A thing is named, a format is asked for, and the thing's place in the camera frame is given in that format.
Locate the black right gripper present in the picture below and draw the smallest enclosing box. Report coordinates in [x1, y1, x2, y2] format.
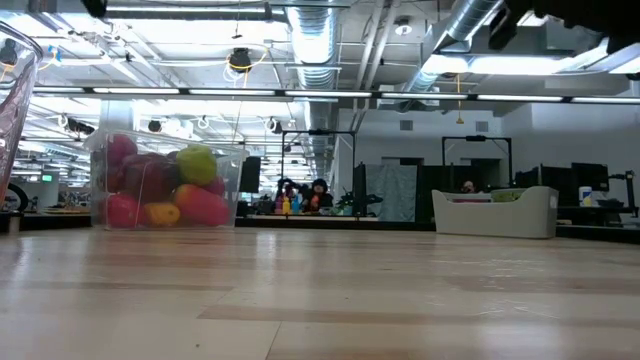
[488, 0, 640, 55]

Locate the red label tin can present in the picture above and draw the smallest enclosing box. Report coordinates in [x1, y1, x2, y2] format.
[451, 192, 494, 204]

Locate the green toy apple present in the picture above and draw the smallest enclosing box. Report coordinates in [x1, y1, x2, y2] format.
[175, 144, 219, 188]

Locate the large dark red fruit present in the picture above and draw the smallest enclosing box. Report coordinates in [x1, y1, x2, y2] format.
[122, 152, 182, 202]

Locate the orange yellow toy fruit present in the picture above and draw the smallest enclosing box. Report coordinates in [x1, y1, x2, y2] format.
[143, 201, 182, 228]

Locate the small dark red plum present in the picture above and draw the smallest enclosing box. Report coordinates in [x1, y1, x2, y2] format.
[99, 164, 124, 194]

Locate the ceiling light panel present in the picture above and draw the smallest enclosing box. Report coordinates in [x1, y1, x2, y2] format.
[424, 53, 566, 77]

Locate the grey plastic bin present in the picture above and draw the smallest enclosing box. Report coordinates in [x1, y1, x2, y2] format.
[431, 185, 560, 240]

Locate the grey background curtain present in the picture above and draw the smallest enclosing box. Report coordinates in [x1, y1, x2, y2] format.
[366, 163, 419, 223]

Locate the green background plant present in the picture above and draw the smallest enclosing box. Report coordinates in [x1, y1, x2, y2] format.
[333, 188, 384, 216]

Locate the dark background workbench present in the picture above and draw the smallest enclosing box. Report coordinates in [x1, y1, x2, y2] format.
[234, 213, 436, 232]

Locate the clear plastic bin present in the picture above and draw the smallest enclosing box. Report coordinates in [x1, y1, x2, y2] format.
[83, 128, 250, 231]
[0, 19, 45, 211]

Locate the long ceiling light strip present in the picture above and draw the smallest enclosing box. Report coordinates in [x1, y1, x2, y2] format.
[32, 85, 640, 105]

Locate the silver ventilation duct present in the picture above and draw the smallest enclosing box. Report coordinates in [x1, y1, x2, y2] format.
[404, 0, 504, 94]
[284, 0, 346, 131]

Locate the yellow hanging cord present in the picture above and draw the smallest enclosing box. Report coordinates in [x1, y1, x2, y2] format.
[454, 74, 465, 125]

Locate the black background rig frame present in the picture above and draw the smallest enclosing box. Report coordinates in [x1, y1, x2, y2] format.
[442, 134, 513, 189]

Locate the black clamp post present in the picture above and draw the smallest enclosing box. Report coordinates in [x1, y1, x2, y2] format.
[608, 169, 639, 217]

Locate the black ceiling cable reel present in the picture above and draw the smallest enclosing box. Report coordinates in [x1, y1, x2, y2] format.
[227, 46, 254, 75]

